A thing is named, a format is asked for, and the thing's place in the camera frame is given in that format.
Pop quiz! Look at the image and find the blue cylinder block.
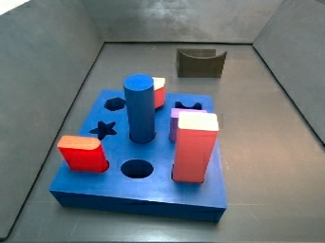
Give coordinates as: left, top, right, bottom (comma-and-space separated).
124, 74, 156, 143

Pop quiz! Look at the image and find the red rounded block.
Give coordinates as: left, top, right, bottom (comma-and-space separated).
58, 135, 110, 173

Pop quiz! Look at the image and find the blue shape sorter board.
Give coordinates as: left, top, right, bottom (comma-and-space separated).
50, 90, 228, 222

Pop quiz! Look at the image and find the black curved holder stand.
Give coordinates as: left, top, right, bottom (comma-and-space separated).
177, 48, 228, 78

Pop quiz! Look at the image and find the tall red rectangular block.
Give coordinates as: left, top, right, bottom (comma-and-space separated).
173, 111, 220, 183

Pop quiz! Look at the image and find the short red white-topped block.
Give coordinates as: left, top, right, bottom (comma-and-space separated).
154, 77, 165, 108

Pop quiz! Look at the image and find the purple block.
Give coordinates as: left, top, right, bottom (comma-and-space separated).
169, 108, 208, 141

